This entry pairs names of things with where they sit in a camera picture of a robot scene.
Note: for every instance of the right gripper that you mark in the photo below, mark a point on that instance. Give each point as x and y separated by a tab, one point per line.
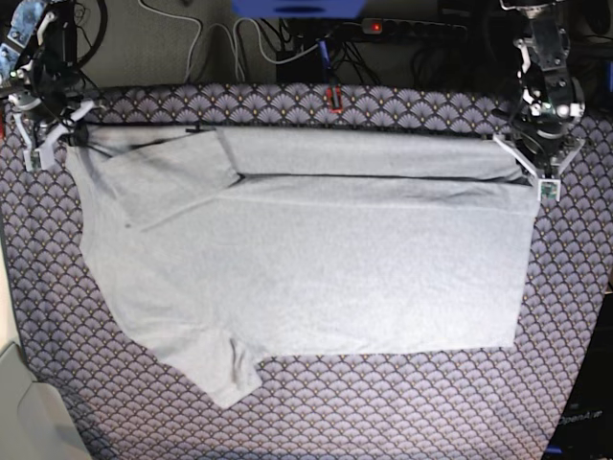
54	110

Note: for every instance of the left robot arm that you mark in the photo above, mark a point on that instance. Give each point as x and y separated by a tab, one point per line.
550	101

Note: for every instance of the red black table clamp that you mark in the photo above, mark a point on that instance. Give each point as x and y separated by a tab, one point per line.
335	99

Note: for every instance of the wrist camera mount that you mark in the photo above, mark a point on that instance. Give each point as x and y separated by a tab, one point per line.
41	156
546	179

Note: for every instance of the black power strip red switch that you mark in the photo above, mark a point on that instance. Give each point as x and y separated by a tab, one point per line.
411	29

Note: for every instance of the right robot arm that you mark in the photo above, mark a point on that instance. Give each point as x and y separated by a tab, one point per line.
40	63

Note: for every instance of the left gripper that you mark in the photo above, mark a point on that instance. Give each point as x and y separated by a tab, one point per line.
540	142

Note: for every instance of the light grey T-shirt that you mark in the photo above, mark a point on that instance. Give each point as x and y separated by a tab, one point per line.
219	249

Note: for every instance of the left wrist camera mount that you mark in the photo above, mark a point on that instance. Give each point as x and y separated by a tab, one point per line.
546	179

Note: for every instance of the fan-patterned purple tablecloth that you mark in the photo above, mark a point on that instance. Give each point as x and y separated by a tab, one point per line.
481	404

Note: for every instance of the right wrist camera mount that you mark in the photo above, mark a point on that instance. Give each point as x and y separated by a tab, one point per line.
41	156

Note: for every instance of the black OpenArm box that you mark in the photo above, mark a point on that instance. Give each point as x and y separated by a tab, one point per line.
584	430

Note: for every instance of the white plastic bin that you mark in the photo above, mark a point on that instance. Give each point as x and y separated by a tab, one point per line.
35	423

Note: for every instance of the blue mount plate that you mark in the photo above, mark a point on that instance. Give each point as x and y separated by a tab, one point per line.
299	8

